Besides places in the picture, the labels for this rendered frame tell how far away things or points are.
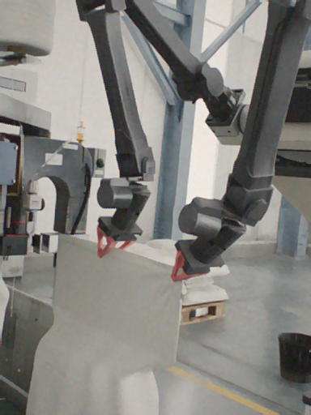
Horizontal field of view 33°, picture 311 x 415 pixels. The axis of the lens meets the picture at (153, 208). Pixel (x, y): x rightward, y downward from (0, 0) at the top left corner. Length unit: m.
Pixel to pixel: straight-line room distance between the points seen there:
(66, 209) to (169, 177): 5.91
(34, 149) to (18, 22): 0.37
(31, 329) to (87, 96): 4.75
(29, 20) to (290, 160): 0.71
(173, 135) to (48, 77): 2.05
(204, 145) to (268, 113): 7.24
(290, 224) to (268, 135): 9.10
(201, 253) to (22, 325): 1.33
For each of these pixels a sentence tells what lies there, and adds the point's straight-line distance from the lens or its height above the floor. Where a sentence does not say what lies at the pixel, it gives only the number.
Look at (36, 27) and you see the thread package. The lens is 1.29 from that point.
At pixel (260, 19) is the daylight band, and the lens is 9.38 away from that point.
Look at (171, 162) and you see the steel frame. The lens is 7.45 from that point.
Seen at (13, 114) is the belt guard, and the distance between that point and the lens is 1.32.
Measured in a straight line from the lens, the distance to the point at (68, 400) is 1.34.
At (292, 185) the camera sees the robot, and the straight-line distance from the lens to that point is 1.44.
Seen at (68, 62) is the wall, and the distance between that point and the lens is 6.51.
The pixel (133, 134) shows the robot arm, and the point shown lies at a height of 1.35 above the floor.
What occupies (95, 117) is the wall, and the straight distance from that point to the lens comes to 6.71.
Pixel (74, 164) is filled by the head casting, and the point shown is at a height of 1.27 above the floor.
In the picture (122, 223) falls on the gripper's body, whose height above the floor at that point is 1.15.
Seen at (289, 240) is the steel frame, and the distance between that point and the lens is 10.03.
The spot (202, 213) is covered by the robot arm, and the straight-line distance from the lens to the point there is 0.94.
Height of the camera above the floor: 1.27
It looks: 4 degrees down
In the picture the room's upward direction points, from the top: 5 degrees clockwise
